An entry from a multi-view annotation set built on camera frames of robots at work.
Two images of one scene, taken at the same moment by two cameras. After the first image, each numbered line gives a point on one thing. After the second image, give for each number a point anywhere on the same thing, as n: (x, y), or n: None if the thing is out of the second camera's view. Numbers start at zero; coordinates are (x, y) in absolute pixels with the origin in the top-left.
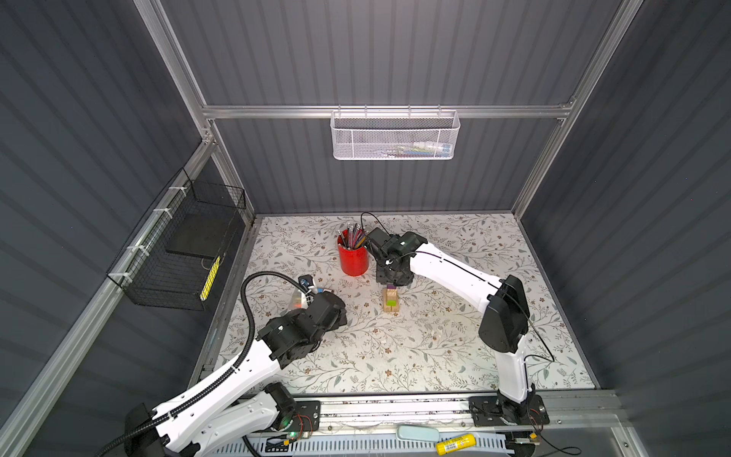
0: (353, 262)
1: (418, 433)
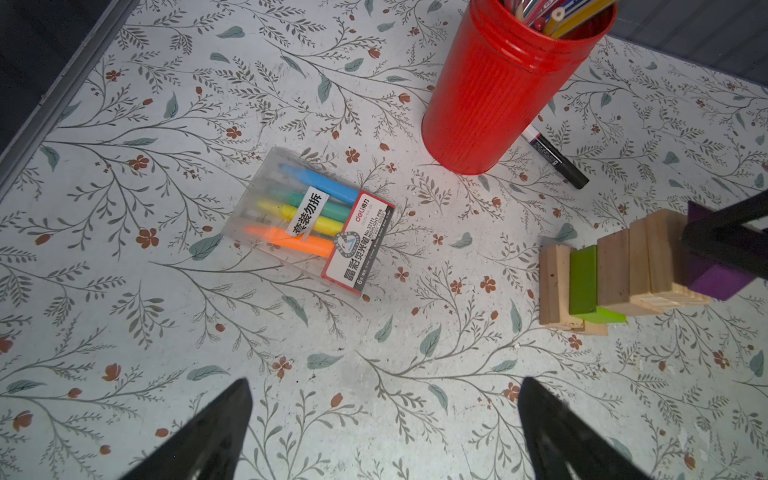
0: (508, 62)
1: None
